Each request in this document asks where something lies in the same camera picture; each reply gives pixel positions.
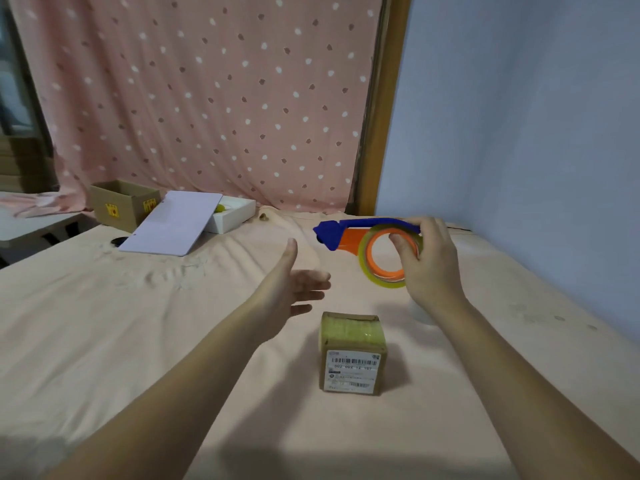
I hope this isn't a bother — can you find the person's right hand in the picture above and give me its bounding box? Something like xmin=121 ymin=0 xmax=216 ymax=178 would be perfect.
xmin=389 ymin=217 xmax=468 ymax=316

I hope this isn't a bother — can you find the person's left hand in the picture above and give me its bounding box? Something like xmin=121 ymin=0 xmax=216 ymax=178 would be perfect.
xmin=248 ymin=238 xmax=332 ymax=344

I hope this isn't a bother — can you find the blue orange tape dispenser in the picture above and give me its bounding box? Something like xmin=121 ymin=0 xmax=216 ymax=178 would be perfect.
xmin=313 ymin=218 xmax=423 ymax=284

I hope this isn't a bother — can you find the person's right forearm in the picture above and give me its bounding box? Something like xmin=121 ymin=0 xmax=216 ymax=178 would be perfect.
xmin=430 ymin=299 xmax=640 ymax=480

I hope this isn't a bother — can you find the person's left forearm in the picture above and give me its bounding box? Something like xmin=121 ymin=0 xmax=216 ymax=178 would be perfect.
xmin=42 ymin=305 xmax=273 ymax=480

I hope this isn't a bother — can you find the clear packing tape roll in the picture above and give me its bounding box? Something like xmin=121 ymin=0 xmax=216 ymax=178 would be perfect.
xmin=357 ymin=225 xmax=424 ymax=289

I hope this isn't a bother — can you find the white open box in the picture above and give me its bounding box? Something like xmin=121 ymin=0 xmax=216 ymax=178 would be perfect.
xmin=203 ymin=196 xmax=257 ymax=235

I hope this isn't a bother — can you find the small taped cardboard parcel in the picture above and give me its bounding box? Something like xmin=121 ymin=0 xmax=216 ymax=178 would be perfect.
xmin=318 ymin=312 xmax=389 ymax=396

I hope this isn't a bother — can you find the white flat box lid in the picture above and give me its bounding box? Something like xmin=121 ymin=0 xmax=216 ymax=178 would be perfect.
xmin=118 ymin=191 xmax=224 ymax=257

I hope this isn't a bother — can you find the open brown cardboard box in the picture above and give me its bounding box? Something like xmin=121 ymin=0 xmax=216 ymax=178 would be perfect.
xmin=89 ymin=180 xmax=164 ymax=234

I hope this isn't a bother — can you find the peach table cloth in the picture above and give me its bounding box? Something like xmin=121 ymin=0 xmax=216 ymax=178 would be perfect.
xmin=0 ymin=206 xmax=640 ymax=480

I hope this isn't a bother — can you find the pink dotted curtain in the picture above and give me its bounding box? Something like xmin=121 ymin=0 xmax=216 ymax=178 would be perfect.
xmin=6 ymin=0 xmax=387 ymax=215

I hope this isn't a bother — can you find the white side table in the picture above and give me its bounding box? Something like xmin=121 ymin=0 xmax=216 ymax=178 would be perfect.
xmin=0 ymin=194 xmax=96 ymax=268

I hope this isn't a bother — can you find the wooden door frame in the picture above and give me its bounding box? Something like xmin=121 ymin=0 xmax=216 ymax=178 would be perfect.
xmin=349 ymin=0 xmax=413 ymax=217

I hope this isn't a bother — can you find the dark window frame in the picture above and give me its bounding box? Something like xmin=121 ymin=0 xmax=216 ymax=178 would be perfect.
xmin=0 ymin=0 xmax=55 ymax=145

